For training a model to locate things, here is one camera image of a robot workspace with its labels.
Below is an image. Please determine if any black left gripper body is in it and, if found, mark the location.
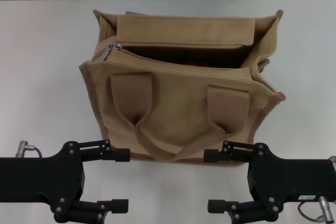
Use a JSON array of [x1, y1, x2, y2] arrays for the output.
[[0, 141, 85, 223]]

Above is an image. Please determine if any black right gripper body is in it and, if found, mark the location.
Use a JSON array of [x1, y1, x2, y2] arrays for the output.
[[248, 142, 336, 221]]

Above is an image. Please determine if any khaki canvas food bag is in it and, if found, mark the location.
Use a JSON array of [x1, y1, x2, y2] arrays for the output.
[[78, 8, 287, 168]]

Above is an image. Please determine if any silver metal zipper pull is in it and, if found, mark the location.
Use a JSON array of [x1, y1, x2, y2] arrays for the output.
[[99, 42, 123, 62]]

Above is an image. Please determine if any orange item inside bag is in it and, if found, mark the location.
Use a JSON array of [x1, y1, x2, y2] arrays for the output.
[[183, 60, 211, 68]]

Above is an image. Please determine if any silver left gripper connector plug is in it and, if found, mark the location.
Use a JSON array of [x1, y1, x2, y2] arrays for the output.
[[16, 141, 43, 159]]

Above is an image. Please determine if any right gripper cable with connector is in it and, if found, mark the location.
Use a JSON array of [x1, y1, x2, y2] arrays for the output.
[[298, 195, 336, 222]]

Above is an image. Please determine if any silver metal bag ring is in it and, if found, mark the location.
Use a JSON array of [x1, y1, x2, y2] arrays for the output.
[[258, 59, 271, 74]]

